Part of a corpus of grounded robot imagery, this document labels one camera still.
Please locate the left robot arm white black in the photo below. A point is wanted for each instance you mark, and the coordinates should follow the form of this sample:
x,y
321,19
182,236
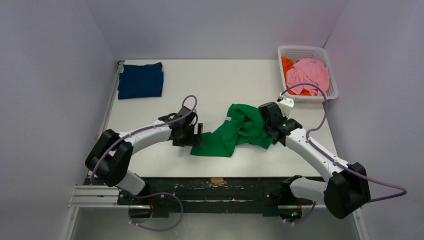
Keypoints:
x,y
110,157

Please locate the brown tape piece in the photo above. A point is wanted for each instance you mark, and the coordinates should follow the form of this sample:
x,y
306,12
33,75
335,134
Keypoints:
x,y
217,180

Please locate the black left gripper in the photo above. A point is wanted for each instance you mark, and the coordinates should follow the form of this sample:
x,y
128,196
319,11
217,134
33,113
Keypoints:
x,y
193,140

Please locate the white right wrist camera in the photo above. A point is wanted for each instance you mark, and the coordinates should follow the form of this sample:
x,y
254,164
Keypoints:
x,y
285,104

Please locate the left aluminium rail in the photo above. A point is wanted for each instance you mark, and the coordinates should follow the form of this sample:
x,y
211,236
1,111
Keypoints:
x,y
94,196

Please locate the orange t shirt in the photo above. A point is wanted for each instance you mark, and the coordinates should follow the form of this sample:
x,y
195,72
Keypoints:
x,y
287,64

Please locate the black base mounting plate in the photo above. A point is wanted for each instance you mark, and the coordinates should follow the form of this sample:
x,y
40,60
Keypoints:
x,y
238,195

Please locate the green t shirt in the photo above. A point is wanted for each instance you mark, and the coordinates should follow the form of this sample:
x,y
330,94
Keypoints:
x,y
243,125

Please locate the table side aluminium rail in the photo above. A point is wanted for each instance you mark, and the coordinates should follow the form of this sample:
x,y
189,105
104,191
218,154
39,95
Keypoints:
x,y
111,98

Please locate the folded navy blue t shirt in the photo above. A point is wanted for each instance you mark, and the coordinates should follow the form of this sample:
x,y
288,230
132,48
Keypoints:
x,y
141,81

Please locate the white plastic basket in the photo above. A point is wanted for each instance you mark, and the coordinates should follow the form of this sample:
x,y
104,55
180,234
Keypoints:
x,y
298,52

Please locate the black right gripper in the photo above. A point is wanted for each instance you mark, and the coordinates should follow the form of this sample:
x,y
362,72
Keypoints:
x,y
269,129

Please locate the pink t shirt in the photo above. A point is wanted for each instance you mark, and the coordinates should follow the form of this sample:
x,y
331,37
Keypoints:
x,y
308,71

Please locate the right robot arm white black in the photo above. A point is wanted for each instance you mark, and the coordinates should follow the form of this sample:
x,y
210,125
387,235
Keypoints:
x,y
343,189

